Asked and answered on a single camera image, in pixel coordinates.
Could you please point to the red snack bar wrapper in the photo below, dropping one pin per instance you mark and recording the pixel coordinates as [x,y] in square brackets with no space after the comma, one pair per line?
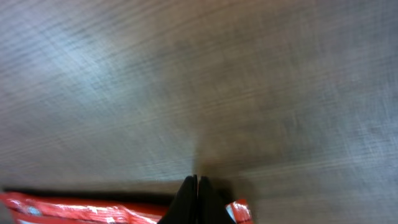
[57,210]

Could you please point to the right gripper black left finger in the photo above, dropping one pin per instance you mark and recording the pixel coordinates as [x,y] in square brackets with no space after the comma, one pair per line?
[183,209]

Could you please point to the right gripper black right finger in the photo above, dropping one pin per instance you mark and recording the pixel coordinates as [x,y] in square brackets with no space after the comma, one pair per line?
[210,208]

